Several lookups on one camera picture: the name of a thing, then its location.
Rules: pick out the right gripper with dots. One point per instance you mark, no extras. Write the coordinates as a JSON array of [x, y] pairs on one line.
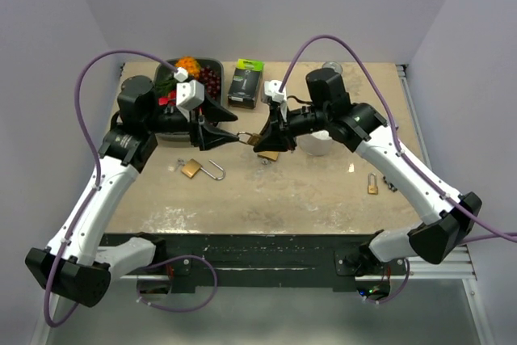
[[279, 135]]

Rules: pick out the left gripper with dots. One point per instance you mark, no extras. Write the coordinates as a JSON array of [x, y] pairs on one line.
[[203, 132]]

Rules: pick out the small brass padlock with key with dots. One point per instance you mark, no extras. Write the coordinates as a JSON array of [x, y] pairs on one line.
[[248, 138]]

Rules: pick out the long shackle brass padlock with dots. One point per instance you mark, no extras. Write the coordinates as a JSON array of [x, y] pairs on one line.
[[372, 188]]

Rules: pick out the key with panda keychain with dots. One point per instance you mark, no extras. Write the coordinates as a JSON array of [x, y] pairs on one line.
[[389, 185]]

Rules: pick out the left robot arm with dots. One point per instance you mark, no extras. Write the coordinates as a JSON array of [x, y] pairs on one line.
[[71, 265]]

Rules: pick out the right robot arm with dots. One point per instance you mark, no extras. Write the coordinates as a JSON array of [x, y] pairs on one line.
[[363, 130]]

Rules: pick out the large brass padlock centre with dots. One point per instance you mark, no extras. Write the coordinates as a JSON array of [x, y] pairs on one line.
[[268, 157]]

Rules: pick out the large brass padlock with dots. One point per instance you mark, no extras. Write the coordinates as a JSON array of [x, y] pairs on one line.
[[192, 167], [268, 157]]

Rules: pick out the white toilet paper roll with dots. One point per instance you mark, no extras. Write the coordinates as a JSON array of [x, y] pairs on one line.
[[315, 144]]

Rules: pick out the dark red grapes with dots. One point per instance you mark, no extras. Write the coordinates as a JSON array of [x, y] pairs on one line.
[[211, 79]]

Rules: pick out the black green razor box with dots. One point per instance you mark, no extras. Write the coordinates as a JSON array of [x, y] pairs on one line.
[[245, 84]]

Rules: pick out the large brass padlock left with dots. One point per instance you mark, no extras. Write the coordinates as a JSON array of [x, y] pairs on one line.
[[192, 167]]

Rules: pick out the red strawberries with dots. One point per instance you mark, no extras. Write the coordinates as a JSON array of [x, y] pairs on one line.
[[166, 99]]

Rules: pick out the grey fruit tray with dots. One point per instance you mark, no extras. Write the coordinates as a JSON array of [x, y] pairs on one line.
[[165, 83]]

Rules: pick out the orange flower bunch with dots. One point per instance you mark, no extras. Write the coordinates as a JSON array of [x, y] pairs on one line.
[[191, 65]]

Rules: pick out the orange label tin can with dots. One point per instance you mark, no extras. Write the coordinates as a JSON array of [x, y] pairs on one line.
[[335, 66]]

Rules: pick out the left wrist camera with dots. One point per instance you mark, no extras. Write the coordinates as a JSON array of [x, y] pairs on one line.
[[189, 91]]

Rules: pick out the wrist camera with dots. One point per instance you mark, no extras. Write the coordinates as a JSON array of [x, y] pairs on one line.
[[189, 91], [271, 90]]

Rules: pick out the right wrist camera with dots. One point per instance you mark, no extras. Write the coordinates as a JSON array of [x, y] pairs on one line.
[[271, 90]]

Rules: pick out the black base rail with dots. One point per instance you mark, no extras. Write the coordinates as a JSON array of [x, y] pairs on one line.
[[267, 261]]

